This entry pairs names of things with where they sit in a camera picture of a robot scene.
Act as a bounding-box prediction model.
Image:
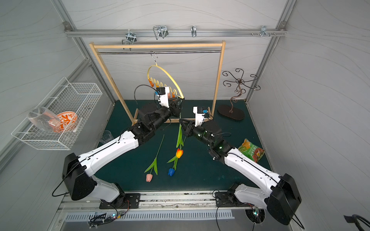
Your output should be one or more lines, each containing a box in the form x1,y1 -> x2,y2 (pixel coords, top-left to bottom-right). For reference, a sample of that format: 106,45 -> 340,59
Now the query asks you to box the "orange yellow tulip flower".
176,123 -> 184,159

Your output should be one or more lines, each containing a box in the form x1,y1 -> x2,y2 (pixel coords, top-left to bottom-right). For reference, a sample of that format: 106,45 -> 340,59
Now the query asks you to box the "yellow wavy clothes hanger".
146,51 -> 185,100

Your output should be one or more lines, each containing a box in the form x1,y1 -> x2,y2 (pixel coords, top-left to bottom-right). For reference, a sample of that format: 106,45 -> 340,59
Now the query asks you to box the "blue tulip flower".
167,156 -> 178,177

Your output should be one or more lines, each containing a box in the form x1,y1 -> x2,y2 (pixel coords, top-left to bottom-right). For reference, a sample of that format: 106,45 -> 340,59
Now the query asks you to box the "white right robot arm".
179,119 -> 304,229

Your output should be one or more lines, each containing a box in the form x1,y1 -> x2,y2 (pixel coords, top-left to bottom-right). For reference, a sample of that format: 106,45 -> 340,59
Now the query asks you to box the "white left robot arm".
62,98 -> 183,207

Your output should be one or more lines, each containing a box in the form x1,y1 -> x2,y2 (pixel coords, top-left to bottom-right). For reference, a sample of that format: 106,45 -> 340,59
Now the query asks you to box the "pink tulip flower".
144,135 -> 165,182

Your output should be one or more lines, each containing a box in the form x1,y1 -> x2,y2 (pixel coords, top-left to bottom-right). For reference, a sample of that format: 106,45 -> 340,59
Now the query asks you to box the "green snack bag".
238,139 -> 265,163

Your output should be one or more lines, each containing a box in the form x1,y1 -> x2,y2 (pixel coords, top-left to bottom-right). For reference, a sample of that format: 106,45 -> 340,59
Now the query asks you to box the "clear faceted drinking glass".
99,130 -> 114,144

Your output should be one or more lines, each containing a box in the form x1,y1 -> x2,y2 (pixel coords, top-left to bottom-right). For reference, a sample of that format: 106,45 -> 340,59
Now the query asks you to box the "orange white patterned bowl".
52,111 -> 78,133

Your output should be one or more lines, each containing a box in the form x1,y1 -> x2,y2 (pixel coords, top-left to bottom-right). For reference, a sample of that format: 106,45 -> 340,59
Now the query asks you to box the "clear plastic pitcher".
27,107 -> 61,132

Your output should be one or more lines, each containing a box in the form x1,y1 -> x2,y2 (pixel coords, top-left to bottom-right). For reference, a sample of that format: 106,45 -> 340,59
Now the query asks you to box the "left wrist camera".
157,87 -> 170,108

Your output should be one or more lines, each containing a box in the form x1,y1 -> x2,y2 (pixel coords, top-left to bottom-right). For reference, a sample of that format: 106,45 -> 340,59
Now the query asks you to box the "bronze wire jewelry stand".
217,68 -> 261,121

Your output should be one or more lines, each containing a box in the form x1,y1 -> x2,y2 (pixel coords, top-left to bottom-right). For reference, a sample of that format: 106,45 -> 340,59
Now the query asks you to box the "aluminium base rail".
59,189 -> 295,210

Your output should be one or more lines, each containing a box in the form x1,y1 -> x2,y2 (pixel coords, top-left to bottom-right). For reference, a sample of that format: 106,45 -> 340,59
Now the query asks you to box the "metal hook bracket middle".
153,26 -> 169,40

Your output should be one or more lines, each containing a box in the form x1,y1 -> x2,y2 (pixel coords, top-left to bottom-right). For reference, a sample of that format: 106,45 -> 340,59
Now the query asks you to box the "metal hook bracket small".
191,26 -> 197,38

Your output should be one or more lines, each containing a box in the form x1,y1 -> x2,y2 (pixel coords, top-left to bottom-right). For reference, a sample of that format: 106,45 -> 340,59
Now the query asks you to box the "metal hook bracket left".
122,30 -> 137,45

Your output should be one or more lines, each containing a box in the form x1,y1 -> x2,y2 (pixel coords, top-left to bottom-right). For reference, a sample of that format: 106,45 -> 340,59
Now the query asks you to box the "wooden clothes rack frame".
89,41 -> 226,124

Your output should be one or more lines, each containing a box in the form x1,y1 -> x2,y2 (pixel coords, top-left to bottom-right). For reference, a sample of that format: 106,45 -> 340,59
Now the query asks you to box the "metal hook bracket right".
251,26 -> 276,37

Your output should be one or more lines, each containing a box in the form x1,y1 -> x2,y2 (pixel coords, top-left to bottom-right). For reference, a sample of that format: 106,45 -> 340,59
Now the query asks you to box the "white wire wall basket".
12,78 -> 102,150

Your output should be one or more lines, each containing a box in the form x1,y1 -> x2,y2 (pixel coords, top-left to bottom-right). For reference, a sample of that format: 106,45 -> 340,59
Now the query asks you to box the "aluminium top rail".
65,23 -> 288,38

